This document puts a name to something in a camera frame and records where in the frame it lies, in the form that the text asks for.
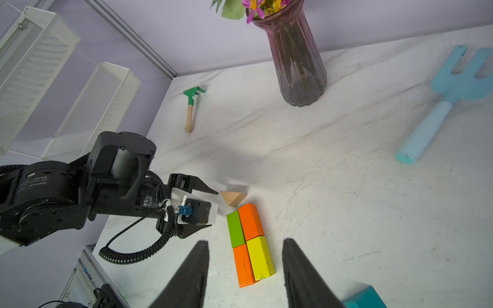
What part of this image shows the light blue toy fork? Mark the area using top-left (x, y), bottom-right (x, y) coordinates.
top-left (395, 45), bottom-right (492, 165)

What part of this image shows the aluminium front rail frame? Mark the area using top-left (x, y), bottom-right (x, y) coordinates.
top-left (56, 245), bottom-right (128, 307)

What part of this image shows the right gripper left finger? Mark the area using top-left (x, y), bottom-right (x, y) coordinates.
top-left (150, 241), bottom-right (209, 308)

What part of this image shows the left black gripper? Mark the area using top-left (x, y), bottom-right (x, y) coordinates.
top-left (77, 132), bottom-right (218, 239)

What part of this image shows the yellow artificial flower bouquet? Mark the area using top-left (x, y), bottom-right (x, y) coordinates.
top-left (210, 0), bottom-right (291, 24)

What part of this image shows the orange block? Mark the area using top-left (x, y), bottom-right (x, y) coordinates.
top-left (233, 244), bottom-right (257, 288)
top-left (239, 204), bottom-right (264, 241)

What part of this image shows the tan wooden triangle block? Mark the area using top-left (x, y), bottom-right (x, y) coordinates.
top-left (220, 191), bottom-right (247, 207)

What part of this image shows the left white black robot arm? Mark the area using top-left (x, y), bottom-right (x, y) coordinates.
top-left (1, 132), bottom-right (218, 264)

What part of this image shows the black coiled cable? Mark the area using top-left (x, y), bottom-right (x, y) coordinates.
top-left (99, 199), bottom-right (182, 265)

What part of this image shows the yellow rectangular block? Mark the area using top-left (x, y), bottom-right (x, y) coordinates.
top-left (246, 236), bottom-right (276, 281)

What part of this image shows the green toy rake wooden handle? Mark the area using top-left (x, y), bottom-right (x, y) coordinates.
top-left (183, 86), bottom-right (206, 133)

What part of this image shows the green rectangular block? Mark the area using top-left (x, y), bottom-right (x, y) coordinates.
top-left (227, 211), bottom-right (246, 248)

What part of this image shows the dark ribbed glass vase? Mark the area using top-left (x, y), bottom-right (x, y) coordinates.
top-left (253, 1), bottom-right (327, 107)

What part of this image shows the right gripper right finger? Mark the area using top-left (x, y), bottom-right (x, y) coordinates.
top-left (282, 238), bottom-right (344, 307)

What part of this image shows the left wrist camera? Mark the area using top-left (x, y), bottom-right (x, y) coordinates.
top-left (169, 188), bottom-right (218, 226)

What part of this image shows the teal block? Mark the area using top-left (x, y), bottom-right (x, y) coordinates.
top-left (343, 286), bottom-right (386, 308)

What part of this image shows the white two-tier mesh shelf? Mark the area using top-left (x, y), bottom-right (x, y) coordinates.
top-left (1, 6), bottom-right (141, 162)

